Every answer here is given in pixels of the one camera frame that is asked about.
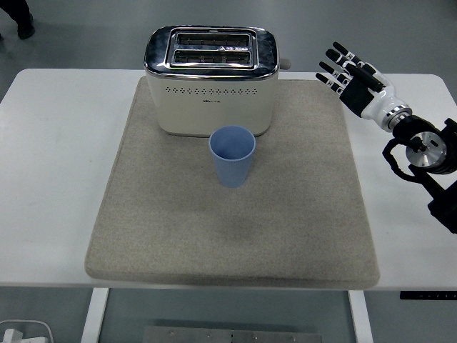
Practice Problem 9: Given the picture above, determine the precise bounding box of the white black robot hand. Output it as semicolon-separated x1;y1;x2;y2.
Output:
315;41;410;131

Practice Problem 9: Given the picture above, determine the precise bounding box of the blue ribbed plastic cup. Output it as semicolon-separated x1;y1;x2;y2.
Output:
208;125;256;189

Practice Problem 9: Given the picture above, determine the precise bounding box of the cream chrome two-slot toaster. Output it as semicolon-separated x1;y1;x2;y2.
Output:
143;25;291;139

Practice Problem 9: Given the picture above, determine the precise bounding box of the beige felt table mat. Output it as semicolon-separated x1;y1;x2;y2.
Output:
84;76;381;288

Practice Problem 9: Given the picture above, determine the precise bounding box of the black table control panel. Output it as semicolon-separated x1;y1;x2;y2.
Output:
399;291;457;301

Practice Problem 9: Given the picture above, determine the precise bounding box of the white table leg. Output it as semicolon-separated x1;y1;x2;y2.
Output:
79;287;110;343
348;290;374;343

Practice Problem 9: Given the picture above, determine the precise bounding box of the grey metal plate with screws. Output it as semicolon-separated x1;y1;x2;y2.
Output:
141;325;323;343

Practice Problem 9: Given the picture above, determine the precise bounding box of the person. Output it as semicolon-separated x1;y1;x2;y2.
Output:
0;0;36;40

